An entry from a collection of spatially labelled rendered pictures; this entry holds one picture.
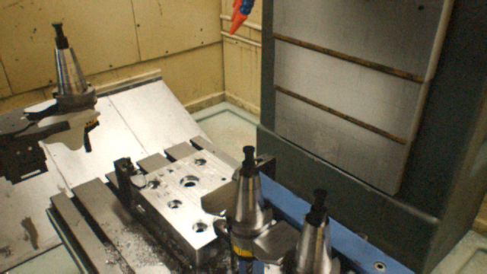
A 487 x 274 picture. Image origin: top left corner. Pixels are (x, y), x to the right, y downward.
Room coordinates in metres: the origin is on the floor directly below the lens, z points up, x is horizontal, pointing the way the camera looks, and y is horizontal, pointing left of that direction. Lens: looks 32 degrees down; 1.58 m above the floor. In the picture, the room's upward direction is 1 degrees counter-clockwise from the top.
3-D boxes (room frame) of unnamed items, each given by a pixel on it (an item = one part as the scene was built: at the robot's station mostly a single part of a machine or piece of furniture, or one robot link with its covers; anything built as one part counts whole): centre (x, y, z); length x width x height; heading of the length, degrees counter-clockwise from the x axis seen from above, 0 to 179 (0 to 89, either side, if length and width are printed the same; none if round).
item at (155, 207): (0.72, 0.10, 0.96); 0.29 x 0.23 x 0.05; 40
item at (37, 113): (0.56, 0.30, 1.28); 0.09 x 0.03 x 0.06; 144
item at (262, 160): (0.81, -0.03, 0.97); 0.13 x 0.03 x 0.15; 130
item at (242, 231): (0.39, -0.01, 1.21); 0.06 x 0.06 x 0.03
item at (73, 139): (0.51, 0.26, 1.28); 0.09 x 0.03 x 0.06; 117
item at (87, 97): (0.55, 0.26, 1.32); 0.06 x 0.06 x 0.03
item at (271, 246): (0.34, -0.04, 1.21); 0.07 x 0.05 x 0.01; 130
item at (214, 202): (0.43, 0.03, 1.21); 0.07 x 0.05 x 0.01; 130
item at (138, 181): (0.79, 0.28, 0.97); 0.13 x 0.03 x 0.15; 40
